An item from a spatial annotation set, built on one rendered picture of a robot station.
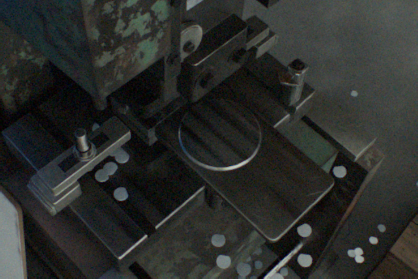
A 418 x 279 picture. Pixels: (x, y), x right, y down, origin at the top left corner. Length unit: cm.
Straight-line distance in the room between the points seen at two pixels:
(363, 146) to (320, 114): 10
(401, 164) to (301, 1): 70
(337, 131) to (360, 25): 110
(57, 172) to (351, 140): 51
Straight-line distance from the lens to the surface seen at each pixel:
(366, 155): 113
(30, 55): 100
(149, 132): 92
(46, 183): 92
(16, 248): 124
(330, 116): 113
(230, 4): 78
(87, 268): 100
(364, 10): 224
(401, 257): 137
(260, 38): 109
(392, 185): 185
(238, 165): 88
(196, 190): 95
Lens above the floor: 156
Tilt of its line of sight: 58 degrees down
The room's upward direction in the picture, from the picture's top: 4 degrees clockwise
